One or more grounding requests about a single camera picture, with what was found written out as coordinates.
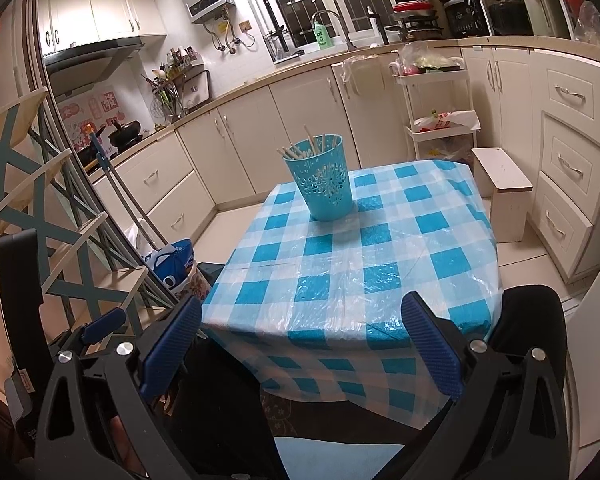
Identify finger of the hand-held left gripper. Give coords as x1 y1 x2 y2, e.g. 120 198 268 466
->
45 307 146 356

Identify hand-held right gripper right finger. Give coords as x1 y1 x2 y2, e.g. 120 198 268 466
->
352 291 571 480

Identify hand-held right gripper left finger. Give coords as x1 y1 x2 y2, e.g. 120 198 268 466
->
34 294 253 480

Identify blue perforated plastic basket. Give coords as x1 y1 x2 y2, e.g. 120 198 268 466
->
282 133 356 222

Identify pile of wooden chopsticks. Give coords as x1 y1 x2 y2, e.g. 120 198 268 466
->
277 125 343 161

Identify patterned bin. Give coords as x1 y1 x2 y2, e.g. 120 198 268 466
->
172 262 213 306

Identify blue checked tablecloth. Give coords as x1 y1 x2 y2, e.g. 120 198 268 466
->
200 159 503 431

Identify black wok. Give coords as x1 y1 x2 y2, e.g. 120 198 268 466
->
107 119 143 148
75 142 106 168

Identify wooden lattice shelf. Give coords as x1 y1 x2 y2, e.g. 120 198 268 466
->
0 87 178 341

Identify white wooden stool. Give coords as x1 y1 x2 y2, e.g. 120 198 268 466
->
471 146 535 243

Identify white base cabinets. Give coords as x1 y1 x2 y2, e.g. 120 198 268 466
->
87 42 546 271

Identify white red printed plastic bag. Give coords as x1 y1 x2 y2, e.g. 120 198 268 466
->
412 109 481 133

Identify white drawer unit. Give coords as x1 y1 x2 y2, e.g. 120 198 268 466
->
530 45 600 283

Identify range hood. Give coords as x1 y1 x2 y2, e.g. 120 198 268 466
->
42 37 146 96

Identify white rolling cart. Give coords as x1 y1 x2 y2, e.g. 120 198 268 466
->
390 55 482 161

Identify hanging white plastic bag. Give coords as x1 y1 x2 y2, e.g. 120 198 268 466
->
340 52 381 98

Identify bag of vegetables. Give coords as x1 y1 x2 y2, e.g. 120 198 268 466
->
394 40 466 75

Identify white upper cabinets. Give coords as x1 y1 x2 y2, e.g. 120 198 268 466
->
37 0 168 56

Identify metal kitchen faucet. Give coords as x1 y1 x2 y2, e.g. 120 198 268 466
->
311 9 357 52

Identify black countertop oven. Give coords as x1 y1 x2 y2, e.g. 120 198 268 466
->
442 0 486 38

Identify stack of pans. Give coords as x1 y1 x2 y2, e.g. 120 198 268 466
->
372 0 446 43

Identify black appliance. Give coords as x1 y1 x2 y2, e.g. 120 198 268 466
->
487 0 526 36

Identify white electric water boiler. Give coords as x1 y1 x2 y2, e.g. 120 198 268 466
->
512 0 561 37

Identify clear plastic bag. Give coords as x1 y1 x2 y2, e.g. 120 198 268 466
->
572 0 600 51

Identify barred window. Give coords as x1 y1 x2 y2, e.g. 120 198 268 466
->
242 0 406 48

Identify metal handled mop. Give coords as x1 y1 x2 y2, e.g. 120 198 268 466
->
90 132 168 256

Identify red white wall stickers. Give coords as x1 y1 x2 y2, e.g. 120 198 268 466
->
57 87 123 138

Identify wall utensil rack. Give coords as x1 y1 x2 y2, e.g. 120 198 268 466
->
141 46 212 126

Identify black wire basket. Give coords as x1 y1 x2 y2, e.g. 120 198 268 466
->
262 27 306 63

